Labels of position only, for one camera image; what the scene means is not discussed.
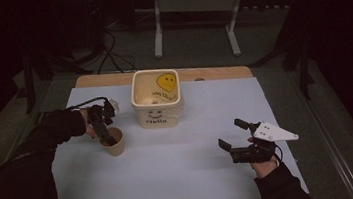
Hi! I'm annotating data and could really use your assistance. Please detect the black tripod stand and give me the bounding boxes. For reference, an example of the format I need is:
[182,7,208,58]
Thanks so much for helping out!
[242,0,318,107]

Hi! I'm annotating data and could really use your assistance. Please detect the cream square bucket smiley print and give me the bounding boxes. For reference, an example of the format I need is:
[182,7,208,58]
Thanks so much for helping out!
[127,65,188,132]

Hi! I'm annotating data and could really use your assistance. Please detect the white paper table cover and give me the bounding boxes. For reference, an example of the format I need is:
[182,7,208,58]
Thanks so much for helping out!
[42,62,310,199]

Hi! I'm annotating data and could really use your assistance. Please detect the person's right hand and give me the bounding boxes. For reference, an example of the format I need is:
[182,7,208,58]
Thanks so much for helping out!
[246,133,282,180]

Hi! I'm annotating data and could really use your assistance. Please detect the white metal stand frame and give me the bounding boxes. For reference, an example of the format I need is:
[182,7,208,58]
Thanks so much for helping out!
[148,0,254,67]

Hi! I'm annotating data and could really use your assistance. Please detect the black floor cables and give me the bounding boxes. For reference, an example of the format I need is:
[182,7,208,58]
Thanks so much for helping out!
[91,23,138,76]

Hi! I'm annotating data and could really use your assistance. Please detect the brown paper cup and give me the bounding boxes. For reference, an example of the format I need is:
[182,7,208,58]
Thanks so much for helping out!
[96,125,128,160]

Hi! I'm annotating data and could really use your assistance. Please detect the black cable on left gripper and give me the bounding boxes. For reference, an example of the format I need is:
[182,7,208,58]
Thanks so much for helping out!
[65,95,109,112]

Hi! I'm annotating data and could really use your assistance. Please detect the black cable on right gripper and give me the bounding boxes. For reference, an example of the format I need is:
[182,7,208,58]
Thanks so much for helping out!
[272,143,285,165]

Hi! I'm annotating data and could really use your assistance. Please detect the person's left hand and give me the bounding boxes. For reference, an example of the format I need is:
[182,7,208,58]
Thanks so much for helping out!
[78,107,100,140]

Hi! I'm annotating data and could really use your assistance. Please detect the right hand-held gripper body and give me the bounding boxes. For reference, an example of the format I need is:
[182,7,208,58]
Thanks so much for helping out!
[227,117,303,167]

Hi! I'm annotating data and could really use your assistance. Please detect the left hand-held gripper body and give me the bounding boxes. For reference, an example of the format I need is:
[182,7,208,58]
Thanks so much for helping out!
[84,95,122,131]

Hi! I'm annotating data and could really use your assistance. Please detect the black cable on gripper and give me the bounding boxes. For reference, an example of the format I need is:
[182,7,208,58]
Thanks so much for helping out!
[272,143,285,165]
[65,95,109,112]

